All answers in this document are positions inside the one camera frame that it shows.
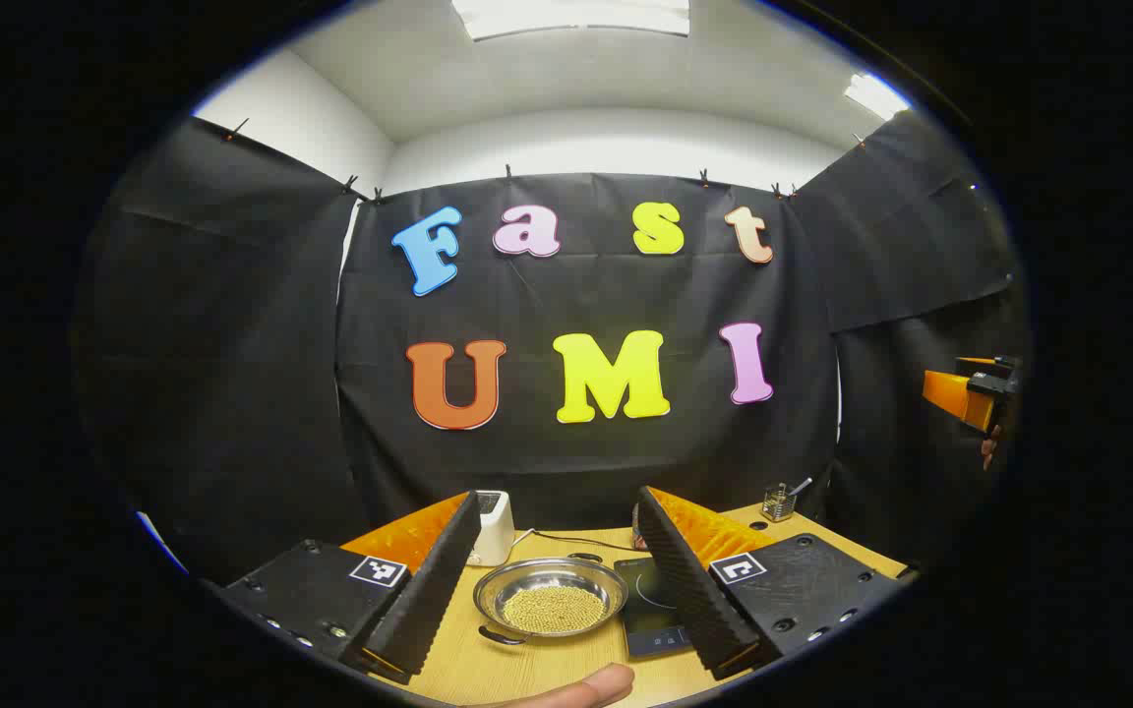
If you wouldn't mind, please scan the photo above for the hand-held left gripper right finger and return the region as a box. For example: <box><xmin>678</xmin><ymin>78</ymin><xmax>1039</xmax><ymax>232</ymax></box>
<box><xmin>635</xmin><ymin>486</ymin><xmax>907</xmax><ymax>681</ymax></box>

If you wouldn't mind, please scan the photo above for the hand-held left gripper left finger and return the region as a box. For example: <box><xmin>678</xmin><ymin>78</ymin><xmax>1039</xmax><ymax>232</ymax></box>
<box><xmin>217</xmin><ymin>490</ymin><xmax>482</xmax><ymax>686</ymax></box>

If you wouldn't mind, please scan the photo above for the black induction cooktop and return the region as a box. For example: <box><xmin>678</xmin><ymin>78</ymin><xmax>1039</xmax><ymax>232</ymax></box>
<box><xmin>614</xmin><ymin>557</ymin><xmax>695</xmax><ymax>658</ymax></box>

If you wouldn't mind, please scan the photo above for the steel pot with black handle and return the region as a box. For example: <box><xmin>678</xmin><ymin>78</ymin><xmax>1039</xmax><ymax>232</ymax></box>
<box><xmin>472</xmin><ymin>557</ymin><xmax>629</xmax><ymax>647</ymax></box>

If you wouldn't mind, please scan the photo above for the white toaster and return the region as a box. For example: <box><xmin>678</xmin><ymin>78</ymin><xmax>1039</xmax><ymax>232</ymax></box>
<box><xmin>468</xmin><ymin>490</ymin><xmax>516</xmax><ymax>567</ymax></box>

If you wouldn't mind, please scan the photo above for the pile of soybeans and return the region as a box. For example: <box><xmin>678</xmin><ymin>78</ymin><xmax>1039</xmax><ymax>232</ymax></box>
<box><xmin>503</xmin><ymin>586</ymin><xmax>607</xmax><ymax>633</ymax></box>

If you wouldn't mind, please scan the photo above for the small ceiling light panel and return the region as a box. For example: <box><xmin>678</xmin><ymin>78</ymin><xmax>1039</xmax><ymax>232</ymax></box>
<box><xmin>843</xmin><ymin>73</ymin><xmax>912</xmax><ymax>121</ymax></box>

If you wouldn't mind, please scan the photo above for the large ceiling light panel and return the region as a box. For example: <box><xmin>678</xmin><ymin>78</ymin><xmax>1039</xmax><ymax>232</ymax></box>
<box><xmin>450</xmin><ymin>0</ymin><xmax>691</xmax><ymax>41</ymax></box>

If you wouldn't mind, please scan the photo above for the wire mesh utensil holder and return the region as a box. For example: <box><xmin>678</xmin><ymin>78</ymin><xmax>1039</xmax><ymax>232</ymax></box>
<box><xmin>761</xmin><ymin>478</ymin><xmax>813</xmax><ymax>523</ymax></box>

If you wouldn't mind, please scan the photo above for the black power cable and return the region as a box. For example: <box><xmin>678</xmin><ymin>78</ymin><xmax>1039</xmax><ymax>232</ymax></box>
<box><xmin>532</xmin><ymin>529</ymin><xmax>636</xmax><ymax>553</ymax></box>

